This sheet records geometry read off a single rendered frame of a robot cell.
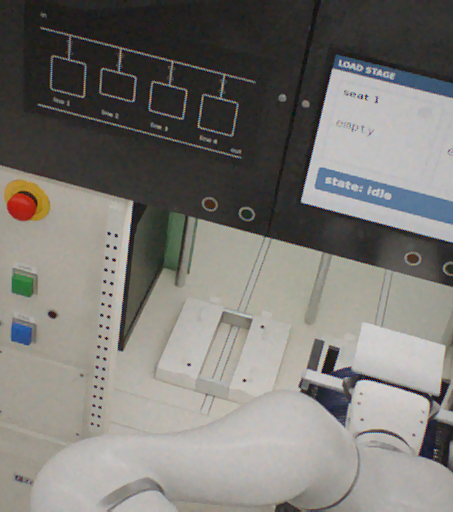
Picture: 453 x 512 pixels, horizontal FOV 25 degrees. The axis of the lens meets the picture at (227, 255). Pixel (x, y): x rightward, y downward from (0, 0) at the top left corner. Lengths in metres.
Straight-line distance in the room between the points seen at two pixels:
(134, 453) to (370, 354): 0.61
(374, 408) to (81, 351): 0.49
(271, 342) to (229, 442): 1.08
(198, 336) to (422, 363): 0.60
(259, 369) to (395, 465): 0.78
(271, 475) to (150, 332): 1.11
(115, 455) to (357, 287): 1.34
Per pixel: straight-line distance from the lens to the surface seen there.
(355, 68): 1.18
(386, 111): 1.20
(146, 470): 0.86
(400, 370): 1.39
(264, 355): 1.88
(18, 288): 1.51
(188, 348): 1.86
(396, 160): 1.23
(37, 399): 1.69
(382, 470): 1.09
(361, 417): 1.31
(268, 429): 0.85
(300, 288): 2.09
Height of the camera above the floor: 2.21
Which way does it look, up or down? 39 degrees down
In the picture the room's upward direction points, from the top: 11 degrees clockwise
